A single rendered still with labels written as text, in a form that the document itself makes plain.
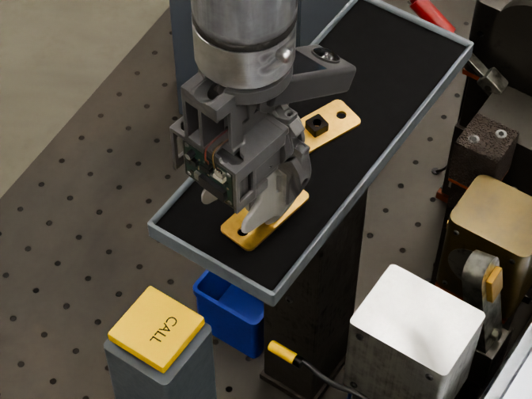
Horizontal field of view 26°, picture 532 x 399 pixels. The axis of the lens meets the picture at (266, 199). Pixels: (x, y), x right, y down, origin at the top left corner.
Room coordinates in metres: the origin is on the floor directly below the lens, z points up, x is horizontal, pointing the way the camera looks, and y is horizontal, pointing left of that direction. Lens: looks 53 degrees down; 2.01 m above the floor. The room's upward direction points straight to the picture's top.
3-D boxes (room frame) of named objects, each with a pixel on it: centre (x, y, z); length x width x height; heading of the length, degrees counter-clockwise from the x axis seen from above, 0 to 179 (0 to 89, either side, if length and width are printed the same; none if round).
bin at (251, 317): (0.80, 0.02, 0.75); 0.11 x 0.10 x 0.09; 146
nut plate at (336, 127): (0.72, -0.05, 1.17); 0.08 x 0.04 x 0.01; 126
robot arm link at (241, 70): (0.60, 0.01, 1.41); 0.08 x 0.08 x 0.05
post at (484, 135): (0.76, -0.23, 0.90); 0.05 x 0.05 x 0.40; 56
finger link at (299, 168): (0.60, -0.01, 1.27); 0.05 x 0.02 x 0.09; 48
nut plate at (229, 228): (0.62, 0.00, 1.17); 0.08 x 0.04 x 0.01; 138
